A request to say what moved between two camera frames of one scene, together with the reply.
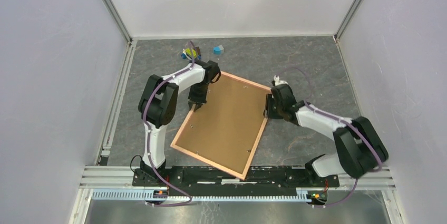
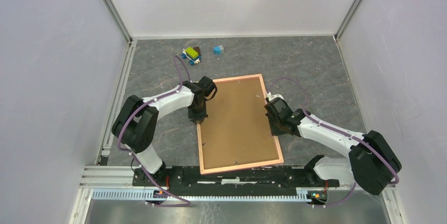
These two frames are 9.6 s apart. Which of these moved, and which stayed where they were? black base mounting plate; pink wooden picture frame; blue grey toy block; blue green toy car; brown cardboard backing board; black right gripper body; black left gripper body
Moved: black left gripper body; black right gripper body; brown cardboard backing board; pink wooden picture frame
Stayed: blue grey toy block; black base mounting plate; blue green toy car
